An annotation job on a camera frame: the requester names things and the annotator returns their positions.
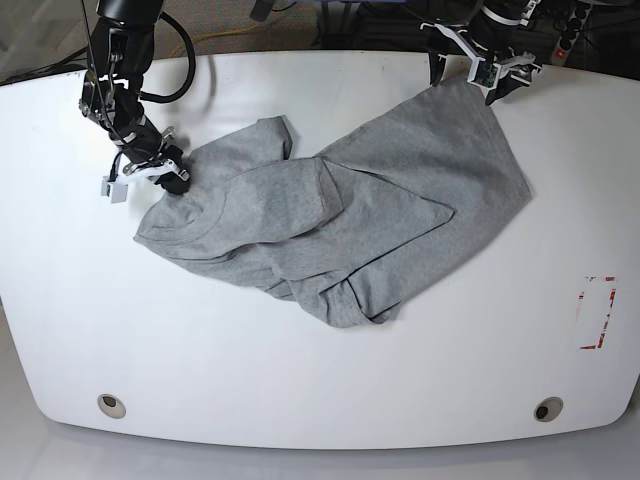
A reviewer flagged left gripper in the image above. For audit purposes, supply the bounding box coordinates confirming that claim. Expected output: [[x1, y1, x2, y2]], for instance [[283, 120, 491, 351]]
[[419, 19, 542, 106]]

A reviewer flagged table grommet hole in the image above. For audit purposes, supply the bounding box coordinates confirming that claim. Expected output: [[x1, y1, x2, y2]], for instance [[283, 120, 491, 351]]
[[97, 394, 126, 420], [533, 397, 564, 423]]

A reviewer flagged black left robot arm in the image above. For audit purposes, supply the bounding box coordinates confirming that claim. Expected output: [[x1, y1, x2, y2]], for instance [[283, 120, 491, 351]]
[[419, 1, 542, 106]]

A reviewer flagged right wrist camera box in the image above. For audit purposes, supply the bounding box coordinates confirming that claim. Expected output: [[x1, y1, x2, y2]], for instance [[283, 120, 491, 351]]
[[101, 176, 128, 204]]

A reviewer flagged yellow cable on floor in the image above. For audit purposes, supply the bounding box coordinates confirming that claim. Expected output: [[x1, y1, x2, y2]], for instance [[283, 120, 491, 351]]
[[172, 24, 261, 57]]

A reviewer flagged red tape marking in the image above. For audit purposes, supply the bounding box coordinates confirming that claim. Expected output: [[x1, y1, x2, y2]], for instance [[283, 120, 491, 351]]
[[576, 276, 617, 351]]

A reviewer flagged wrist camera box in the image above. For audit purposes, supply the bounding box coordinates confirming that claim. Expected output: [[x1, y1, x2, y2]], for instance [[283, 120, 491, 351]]
[[101, 176, 128, 204], [467, 58, 500, 90]]

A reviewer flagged left table grommet hole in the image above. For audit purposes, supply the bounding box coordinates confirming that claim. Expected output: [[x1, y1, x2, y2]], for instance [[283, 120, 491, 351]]
[[97, 394, 126, 420]]

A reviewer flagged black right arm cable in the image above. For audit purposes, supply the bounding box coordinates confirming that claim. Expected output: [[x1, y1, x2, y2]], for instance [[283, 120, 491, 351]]
[[139, 12, 199, 106]]

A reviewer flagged black power strip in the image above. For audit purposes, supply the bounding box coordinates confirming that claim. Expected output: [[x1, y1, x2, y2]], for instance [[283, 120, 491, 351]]
[[550, 1, 592, 66]]

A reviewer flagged grey T-shirt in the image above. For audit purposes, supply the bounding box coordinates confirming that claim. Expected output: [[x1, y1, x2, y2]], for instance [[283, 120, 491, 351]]
[[135, 79, 532, 328]]

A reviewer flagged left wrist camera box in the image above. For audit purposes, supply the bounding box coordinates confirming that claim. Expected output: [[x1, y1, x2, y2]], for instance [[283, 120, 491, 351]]
[[467, 58, 500, 90]]

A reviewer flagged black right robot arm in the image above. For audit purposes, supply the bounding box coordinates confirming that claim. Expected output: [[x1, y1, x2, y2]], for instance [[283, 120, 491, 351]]
[[79, 1, 196, 203]]

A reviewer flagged right table grommet hole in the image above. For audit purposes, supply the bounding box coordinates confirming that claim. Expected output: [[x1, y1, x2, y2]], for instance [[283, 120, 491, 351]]
[[533, 397, 564, 423]]

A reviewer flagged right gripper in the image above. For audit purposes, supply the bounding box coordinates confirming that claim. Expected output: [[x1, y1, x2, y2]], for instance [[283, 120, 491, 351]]
[[117, 127, 191, 196]]

